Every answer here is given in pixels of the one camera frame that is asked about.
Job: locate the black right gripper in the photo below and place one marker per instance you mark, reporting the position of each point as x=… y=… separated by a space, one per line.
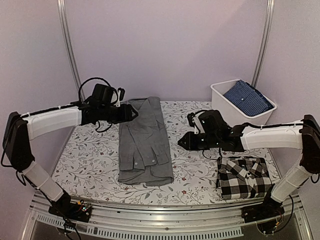
x=188 y=137

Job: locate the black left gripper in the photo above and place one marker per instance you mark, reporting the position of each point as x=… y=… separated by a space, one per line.
x=124 y=114

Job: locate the grey long sleeve shirt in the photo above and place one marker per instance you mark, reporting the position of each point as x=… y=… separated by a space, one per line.
x=144 y=148

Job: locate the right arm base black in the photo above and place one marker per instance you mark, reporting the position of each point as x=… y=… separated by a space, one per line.
x=271 y=212

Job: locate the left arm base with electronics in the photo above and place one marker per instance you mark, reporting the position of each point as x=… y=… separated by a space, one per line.
x=79 y=211

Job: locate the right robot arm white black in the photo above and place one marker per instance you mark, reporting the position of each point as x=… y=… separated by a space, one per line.
x=302 y=134

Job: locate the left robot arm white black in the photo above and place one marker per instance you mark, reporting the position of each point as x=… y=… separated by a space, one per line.
x=24 y=132

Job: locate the white plastic bin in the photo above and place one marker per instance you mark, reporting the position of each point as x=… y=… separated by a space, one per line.
x=232 y=114

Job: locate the black white plaid folded shirt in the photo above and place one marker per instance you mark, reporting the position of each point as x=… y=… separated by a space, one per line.
x=242 y=178

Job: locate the floral patterned table cloth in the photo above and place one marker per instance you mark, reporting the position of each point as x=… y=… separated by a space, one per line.
x=88 y=167

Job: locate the blue checked shirt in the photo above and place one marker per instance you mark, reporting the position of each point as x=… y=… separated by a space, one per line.
x=248 y=99

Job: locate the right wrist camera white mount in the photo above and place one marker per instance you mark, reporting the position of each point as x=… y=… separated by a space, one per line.
x=207 y=121

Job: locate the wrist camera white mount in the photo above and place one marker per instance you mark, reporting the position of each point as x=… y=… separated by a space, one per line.
x=120 y=96
x=207 y=121

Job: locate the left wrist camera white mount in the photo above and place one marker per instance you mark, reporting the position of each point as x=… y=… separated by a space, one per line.
x=120 y=96

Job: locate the aluminium front rail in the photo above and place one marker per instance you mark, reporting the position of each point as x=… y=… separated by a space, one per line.
x=118 y=221

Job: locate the left aluminium frame post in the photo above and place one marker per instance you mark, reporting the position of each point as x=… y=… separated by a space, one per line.
x=61 y=6

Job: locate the aluminium frame post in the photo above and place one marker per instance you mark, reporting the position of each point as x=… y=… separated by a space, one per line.
x=61 y=6
x=264 y=41

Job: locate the right aluminium frame post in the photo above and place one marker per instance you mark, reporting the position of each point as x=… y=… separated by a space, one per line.
x=264 y=41

